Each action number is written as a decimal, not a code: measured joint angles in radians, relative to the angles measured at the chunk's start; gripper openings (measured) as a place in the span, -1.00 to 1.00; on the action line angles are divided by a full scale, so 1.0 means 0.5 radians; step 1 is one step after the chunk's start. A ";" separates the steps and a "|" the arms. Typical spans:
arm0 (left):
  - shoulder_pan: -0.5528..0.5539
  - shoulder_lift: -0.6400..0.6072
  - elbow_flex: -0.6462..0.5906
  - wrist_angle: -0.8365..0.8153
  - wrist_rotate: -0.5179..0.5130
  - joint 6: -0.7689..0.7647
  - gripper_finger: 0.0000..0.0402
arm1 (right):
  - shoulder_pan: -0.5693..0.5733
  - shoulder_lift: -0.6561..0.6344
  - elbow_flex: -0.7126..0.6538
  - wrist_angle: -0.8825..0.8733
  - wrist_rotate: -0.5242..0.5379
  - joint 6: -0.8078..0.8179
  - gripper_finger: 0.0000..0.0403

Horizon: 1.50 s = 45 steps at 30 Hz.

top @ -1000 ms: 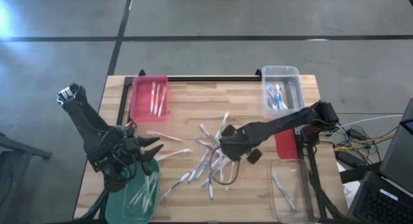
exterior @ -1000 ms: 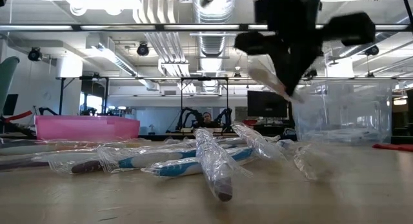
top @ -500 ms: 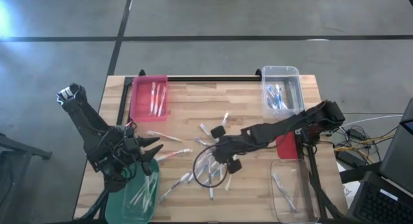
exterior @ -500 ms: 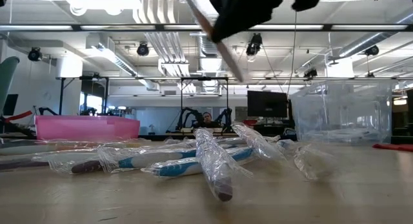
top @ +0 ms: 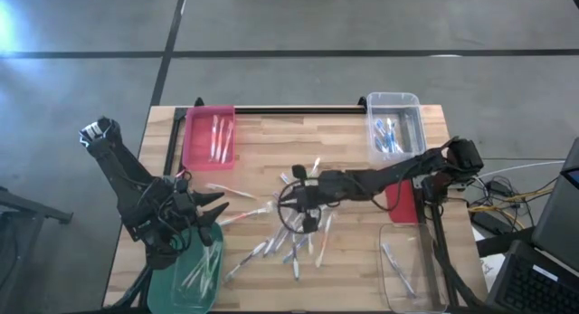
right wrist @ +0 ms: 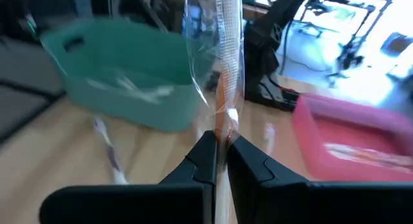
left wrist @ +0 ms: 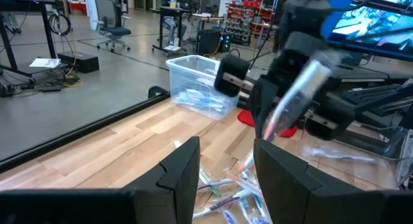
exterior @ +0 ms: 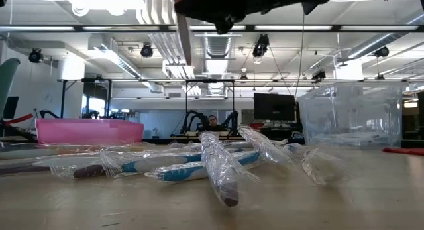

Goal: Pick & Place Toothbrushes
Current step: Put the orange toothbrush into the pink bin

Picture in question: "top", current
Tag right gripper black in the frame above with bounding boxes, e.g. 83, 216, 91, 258
291, 164, 348, 219

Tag grey metal stand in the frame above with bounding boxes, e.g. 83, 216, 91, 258
0, 185, 74, 314

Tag computer monitor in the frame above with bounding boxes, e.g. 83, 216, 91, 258
529, 137, 579, 261

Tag tall clear plastic bin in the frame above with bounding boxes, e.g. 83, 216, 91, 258
365, 91, 429, 167

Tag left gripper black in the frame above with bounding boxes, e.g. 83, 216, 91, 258
130, 176, 231, 262

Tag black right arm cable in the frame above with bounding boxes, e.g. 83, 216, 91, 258
276, 186, 321, 224

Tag green plastic bin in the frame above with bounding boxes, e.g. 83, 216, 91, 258
147, 218, 226, 314

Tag black power brick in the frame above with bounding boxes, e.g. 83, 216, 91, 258
470, 208, 501, 232

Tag black keyboard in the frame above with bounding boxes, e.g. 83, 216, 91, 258
499, 254, 579, 314

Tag purple white packaged toothbrush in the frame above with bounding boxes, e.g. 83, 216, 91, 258
263, 214, 293, 257
381, 243, 418, 300
224, 240, 269, 280

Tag black table frame rail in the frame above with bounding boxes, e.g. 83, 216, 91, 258
424, 200, 458, 309
173, 105, 368, 116
135, 106, 187, 309

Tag shallow clear plastic tray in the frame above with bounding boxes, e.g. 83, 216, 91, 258
378, 223, 450, 314

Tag white paper sheet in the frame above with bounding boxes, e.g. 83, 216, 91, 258
477, 252, 510, 281

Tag pink plastic bin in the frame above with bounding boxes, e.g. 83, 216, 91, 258
180, 104, 237, 173

